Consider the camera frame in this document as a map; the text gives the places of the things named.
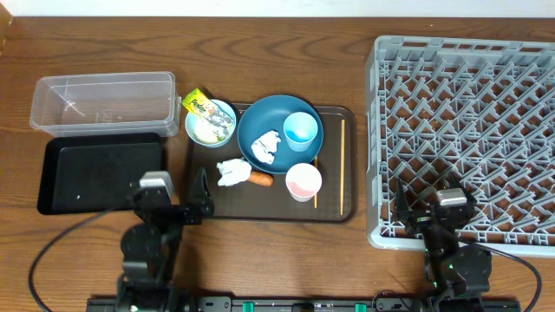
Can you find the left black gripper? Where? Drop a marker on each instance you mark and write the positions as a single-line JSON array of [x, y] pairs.
[[204, 201]]

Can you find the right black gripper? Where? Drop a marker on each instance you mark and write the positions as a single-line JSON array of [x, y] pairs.
[[402, 211]]

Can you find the white tissue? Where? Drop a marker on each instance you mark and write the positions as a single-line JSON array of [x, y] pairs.
[[233, 171], [265, 146]]

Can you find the yellow snack wrapper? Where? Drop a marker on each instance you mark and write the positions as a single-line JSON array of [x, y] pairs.
[[196, 102]]

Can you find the pink cup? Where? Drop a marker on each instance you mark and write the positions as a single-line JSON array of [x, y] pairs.
[[300, 180]]

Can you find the light blue cup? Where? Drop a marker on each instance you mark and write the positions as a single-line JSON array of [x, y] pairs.
[[300, 129]]

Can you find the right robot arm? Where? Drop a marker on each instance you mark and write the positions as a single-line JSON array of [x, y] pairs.
[[460, 274]]

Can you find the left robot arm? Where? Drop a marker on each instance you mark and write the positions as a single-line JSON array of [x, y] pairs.
[[150, 249]]

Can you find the grey dishwasher rack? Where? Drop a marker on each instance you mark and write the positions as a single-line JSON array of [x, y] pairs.
[[480, 110]]

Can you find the orange carrot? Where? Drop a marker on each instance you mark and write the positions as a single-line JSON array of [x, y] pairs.
[[261, 178]]

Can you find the light blue small bowl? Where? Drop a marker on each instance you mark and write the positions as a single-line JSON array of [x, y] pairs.
[[199, 131]]

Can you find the dark brown serving tray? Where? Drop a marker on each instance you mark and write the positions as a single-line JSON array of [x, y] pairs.
[[247, 201]]

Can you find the long wooden chopstick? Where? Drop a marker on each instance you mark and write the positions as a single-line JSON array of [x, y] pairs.
[[342, 167]]

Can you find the dark blue plate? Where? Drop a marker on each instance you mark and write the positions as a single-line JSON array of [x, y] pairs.
[[269, 114]]

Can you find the clear plastic bin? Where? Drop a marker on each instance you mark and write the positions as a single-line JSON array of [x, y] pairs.
[[103, 104]]

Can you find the black rectangular bin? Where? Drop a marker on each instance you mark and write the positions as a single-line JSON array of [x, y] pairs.
[[96, 173]]

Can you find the short wooden chopstick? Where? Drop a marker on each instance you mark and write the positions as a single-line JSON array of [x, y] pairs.
[[317, 182]]

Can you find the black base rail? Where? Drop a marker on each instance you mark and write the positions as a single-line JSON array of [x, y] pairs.
[[381, 304]]

